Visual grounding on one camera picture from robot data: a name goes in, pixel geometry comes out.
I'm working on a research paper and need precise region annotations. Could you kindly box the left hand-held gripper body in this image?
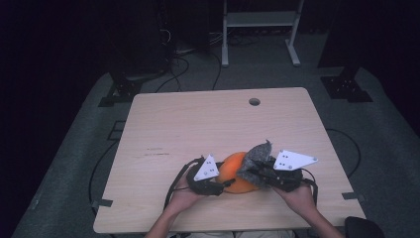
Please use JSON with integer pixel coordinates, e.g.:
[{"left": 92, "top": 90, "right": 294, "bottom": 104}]
[{"left": 185, "top": 154, "right": 226, "bottom": 196}]

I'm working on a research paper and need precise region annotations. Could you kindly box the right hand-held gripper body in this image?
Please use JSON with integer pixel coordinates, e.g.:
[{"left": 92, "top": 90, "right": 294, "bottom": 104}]
[{"left": 263, "top": 150, "right": 319, "bottom": 193}]

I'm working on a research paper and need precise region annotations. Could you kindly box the orange plush ball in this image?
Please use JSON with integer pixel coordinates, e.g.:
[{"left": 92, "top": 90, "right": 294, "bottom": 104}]
[{"left": 216, "top": 151, "right": 261, "bottom": 194}]

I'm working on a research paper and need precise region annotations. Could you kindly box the grey cloth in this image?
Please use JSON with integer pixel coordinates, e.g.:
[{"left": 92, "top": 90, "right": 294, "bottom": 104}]
[{"left": 236, "top": 139, "right": 275, "bottom": 190}]

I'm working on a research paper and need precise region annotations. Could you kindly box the person's left hand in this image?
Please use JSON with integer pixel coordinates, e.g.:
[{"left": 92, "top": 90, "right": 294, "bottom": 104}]
[{"left": 167, "top": 179, "right": 207, "bottom": 214}]

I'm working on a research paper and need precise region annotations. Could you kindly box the person's right hand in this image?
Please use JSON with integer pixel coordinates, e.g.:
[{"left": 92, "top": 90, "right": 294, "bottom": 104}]
[{"left": 272, "top": 182, "right": 319, "bottom": 217}]

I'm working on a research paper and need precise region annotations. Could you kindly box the grey tape piece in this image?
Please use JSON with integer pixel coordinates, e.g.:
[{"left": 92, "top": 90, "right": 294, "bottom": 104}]
[
  {"left": 91, "top": 198, "right": 114, "bottom": 209},
  {"left": 341, "top": 191, "right": 367, "bottom": 203}
]

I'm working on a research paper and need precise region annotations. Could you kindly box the black stand base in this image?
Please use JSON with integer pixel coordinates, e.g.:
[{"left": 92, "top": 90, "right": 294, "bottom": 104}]
[
  {"left": 97, "top": 70, "right": 144, "bottom": 108},
  {"left": 320, "top": 65, "right": 374, "bottom": 103}
]

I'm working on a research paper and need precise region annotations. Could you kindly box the black chair seat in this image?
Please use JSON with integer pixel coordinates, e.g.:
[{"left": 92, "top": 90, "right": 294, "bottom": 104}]
[{"left": 344, "top": 216, "right": 386, "bottom": 238}]

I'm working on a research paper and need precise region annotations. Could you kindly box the white metal stand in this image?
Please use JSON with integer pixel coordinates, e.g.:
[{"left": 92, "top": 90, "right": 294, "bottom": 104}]
[{"left": 221, "top": 0, "right": 305, "bottom": 68}]

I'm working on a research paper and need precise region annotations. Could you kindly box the right hand-held gripper cable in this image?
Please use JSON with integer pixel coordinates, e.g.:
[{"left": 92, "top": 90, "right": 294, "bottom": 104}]
[{"left": 300, "top": 168, "right": 320, "bottom": 206}]

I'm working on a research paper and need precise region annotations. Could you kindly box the hand-held gripper cable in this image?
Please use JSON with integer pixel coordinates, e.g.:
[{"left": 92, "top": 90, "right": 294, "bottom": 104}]
[
  {"left": 300, "top": 168, "right": 320, "bottom": 206},
  {"left": 163, "top": 157, "right": 205, "bottom": 211}
]

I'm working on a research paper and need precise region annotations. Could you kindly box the left hand-held gripper cable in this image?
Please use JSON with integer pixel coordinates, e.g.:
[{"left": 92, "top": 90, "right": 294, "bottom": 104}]
[{"left": 163, "top": 157, "right": 205, "bottom": 211}]

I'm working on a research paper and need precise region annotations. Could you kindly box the black floor cable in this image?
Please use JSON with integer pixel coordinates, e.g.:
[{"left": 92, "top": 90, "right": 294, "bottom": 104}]
[
  {"left": 211, "top": 51, "right": 223, "bottom": 91},
  {"left": 88, "top": 140, "right": 120, "bottom": 212},
  {"left": 155, "top": 56, "right": 191, "bottom": 93},
  {"left": 326, "top": 128, "right": 362, "bottom": 179}
]

